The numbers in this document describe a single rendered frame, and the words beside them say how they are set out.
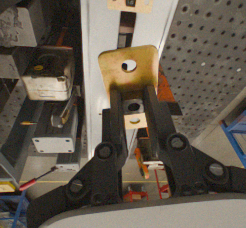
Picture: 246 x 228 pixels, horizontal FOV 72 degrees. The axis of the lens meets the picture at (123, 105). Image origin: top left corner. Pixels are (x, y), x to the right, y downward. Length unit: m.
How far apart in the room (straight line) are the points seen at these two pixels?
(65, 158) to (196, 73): 0.71
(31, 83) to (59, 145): 0.19
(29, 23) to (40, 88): 0.13
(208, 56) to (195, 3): 0.25
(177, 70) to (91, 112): 0.50
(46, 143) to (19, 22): 0.29
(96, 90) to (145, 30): 0.20
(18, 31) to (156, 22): 0.25
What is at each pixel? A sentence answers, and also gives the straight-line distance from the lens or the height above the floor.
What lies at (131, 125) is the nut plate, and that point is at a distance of 0.16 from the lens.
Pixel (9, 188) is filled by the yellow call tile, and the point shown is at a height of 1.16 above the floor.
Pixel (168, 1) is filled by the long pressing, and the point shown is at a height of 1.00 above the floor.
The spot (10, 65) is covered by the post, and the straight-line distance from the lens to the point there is 0.34.
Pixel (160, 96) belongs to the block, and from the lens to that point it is 0.60.
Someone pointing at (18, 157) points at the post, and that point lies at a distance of 0.66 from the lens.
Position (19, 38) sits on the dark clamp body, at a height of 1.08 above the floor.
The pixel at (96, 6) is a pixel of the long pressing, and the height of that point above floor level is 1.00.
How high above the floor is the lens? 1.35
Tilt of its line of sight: 43 degrees down
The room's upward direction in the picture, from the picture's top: 174 degrees clockwise
